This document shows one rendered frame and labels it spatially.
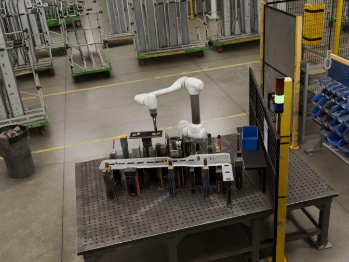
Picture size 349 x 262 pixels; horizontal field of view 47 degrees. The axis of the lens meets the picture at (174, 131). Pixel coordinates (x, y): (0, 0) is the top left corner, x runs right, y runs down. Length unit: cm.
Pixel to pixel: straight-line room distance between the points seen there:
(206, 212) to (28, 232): 239
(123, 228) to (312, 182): 199
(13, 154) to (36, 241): 164
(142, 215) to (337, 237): 218
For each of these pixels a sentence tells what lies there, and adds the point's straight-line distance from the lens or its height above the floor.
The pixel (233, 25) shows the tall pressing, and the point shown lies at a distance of 1211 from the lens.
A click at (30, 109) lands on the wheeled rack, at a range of 831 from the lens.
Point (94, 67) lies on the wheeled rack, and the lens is 1023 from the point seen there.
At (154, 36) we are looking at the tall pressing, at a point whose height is 69.
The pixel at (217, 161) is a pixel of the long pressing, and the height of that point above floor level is 100.
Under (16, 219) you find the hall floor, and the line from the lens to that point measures 570.
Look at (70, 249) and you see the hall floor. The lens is 494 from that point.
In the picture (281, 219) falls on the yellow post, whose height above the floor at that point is 61.
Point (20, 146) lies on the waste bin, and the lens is 629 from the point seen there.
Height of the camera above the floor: 316
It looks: 26 degrees down
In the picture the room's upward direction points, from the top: 6 degrees counter-clockwise
